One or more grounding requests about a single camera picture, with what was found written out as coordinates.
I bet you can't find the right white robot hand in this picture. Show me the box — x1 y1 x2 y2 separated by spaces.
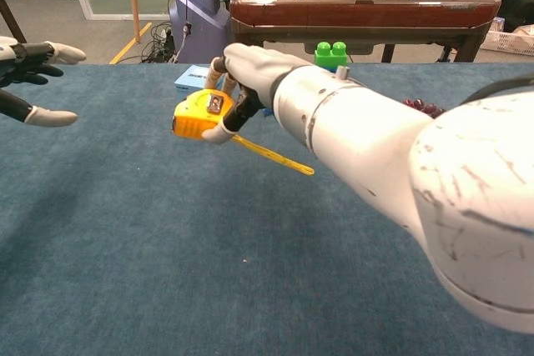
201 43 314 145

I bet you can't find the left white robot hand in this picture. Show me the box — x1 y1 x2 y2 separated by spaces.
0 37 88 128

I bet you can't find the yellow tape measure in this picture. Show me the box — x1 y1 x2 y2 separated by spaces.
171 89 315 177

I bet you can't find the black slanted stand leg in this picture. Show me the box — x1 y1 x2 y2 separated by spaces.
0 0 28 44

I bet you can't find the light blue cube box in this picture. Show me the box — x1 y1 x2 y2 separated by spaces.
174 64 214 94

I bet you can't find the green toy brick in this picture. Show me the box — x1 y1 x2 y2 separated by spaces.
314 41 349 69

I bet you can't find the brown mahjong table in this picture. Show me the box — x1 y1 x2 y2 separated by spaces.
228 0 501 64

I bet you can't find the purple grape bunch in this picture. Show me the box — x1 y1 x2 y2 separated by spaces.
402 98 446 119

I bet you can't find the blue table mat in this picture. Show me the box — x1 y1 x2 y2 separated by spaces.
0 63 534 356

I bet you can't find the white plastic basket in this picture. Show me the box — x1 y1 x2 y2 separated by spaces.
479 29 534 57

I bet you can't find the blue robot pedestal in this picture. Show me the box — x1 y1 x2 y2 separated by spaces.
169 0 231 64

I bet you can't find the floor cable bundle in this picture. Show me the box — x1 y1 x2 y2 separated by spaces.
141 22 179 64

